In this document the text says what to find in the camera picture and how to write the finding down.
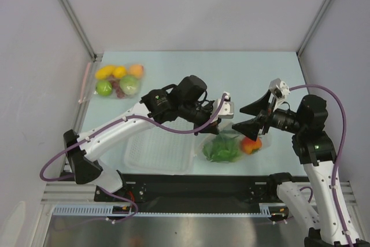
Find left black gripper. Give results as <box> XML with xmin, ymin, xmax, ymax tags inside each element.
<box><xmin>179</xmin><ymin>101</ymin><xmax>221</xmax><ymax>136</ymax></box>

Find clear zip top bag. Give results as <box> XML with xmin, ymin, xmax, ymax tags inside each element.
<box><xmin>194</xmin><ymin>121</ymin><xmax>272</xmax><ymax>163</ymax></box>

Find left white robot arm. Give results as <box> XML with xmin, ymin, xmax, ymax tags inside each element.
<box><xmin>63</xmin><ymin>75</ymin><xmax>234</xmax><ymax>201</ymax></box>

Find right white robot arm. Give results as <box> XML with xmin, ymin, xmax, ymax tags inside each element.
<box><xmin>232</xmin><ymin>89</ymin><xmax>369</xmax><ymax>246</ymax></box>

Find fake red orange pepper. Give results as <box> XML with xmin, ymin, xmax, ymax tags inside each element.
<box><xmin>240</xmin><ymin>137</ymin><xmax>262</xmax><ymax>154</ymax></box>

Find fake green lettuce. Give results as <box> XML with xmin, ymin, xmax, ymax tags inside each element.
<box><xmin>202</xmin><ymin>134</ymin><xmax>241</xmax><ymax>163</ymax></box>

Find orange fake peach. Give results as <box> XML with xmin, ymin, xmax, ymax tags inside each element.
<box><xmin>128</xmin><ymin>64</ymin><xmax>145</xmax><ymax>79</ymax></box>

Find pale green fake cabbage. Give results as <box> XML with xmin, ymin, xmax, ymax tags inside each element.
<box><xmin>120</xmin><ymin>75</ymin><xmax>140</xmax><ymax>95</ymax></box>

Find zip bag of fake fruit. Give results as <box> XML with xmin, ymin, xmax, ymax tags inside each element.
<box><xmin>78</xmin><ymin>62</ymin><xmax>145</xmax><ymax>104</ymax></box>

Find fake red grapes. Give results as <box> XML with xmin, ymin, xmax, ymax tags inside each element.
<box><xmin>108</xmin><ymin>76</ymin><xmax>126</xmax><ymax>99</ymax></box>

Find yellow fake lemon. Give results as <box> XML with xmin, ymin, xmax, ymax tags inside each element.
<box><xmin>112</xmin><ymin>66</ymin><xmax>127</xmax><ymax>79</ymax></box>

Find green fake apple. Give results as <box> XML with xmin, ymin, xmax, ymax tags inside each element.
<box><xmin>95</xmin><ymin>80</ymin><xmax>112</xmax><ymax>97</ymax></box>

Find yellow fake mango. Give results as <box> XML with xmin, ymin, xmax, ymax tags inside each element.
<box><xmin>95</xmin><ymin>65</ymin><xmax>116</xmax><ymax>80</ymax></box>

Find white perforated plastic basket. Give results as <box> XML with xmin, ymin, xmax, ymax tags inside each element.
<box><xmin>123</xmin><ymin>127</ymin><xmax>195</xmax><ymax>175</ymax></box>

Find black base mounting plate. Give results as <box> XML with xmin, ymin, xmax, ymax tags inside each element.
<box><xmin>59</xmin><ymin>172</ymin><xmax>304</xmax><ymax>213</ymax></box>

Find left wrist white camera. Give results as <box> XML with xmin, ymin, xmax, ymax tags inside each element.
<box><xmin>213</xmin><ymin>92</ymin><xmax>234</xmax><ymax>119</ymax></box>

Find wrist white camera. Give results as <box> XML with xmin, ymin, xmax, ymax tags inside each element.
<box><xmin>213</xmin><ymin>92</ymin><xmax>234</xmax><ymax>119</ymax></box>
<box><xmin>269</xmin><ymin>78</ymin><xmax>290</xmax><ymax>108</ymax></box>

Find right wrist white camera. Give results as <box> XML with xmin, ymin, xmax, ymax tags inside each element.
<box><xmin>269</xmin><ymin>78</ymin><xmax>290</xmax><ymax>108</ymax></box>

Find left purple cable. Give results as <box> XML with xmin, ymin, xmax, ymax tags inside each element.
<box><xmin>39</xmin><ymin>93</ymin><xmax>229</xmax><ymax>224</ymax></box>

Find white slotted cable duct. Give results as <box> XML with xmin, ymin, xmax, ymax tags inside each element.
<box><xmin>53</xmin><ymin>203</ymin><xmax>287</xmax><ymax>217</ymax></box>

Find right aluminium frame post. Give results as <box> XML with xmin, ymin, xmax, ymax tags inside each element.
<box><xmin>296</xmin><ymin>0</ymin><xmax>334</xmax><ymax>59</ymax></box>

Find aluminium frame post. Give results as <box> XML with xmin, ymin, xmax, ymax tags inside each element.
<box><xmin>58</xmin><ymin>0</ymin><xmax>97</xmax><ymax>61</ymax></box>
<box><xmin>296</xmin><ymin>0</ymin><xmax>334</xmax><ymax>59</ymax></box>

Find left aluminium frame post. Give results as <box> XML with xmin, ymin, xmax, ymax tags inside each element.
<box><xmin>58</xmin><ymin>0</ymin><xmax>97</xmax><ymax>61</ymax></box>

